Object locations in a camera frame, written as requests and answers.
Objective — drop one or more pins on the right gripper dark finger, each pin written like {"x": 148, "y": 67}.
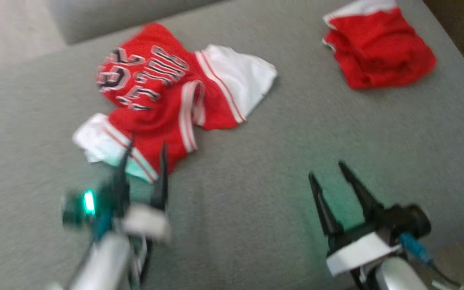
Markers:
{"x": 326, "y": 213}
{"x": 363, "y": 195}

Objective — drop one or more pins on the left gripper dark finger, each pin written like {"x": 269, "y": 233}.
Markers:
{"x": 122, "y": 181}
{"x": 161, "y": 181}

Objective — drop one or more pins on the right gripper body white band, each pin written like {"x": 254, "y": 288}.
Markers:
{"x": 361, "y": 251}

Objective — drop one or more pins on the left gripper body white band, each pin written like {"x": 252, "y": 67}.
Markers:
{"x": 143, "y": 223}

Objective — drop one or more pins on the red and white basketball jersey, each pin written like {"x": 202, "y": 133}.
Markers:
{"x": 155, "y": 100}

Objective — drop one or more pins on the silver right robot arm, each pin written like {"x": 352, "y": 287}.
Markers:
{"x": 399, "y": 278}

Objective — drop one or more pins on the grey fabric sofa seat cushion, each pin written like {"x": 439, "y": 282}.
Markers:
{"x": 256, "y": 169}

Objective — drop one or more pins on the red shorts with white waistband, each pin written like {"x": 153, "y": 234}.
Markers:
{"x": 381, "y": 52}

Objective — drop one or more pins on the grey fabric sofa back cushion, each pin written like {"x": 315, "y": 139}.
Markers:
{"x": 115, "y": 16}

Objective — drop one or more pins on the round black left wrist camera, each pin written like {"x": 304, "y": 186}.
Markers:
{"x": 77, "y": 209}

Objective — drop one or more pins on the round black wrist camera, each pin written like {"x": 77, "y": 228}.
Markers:
{"x": 77, "y": 209}
{"x": 417, "y": 221}

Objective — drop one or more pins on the round black right wrist camera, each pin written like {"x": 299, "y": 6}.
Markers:
{"x": 417, "y": 221}

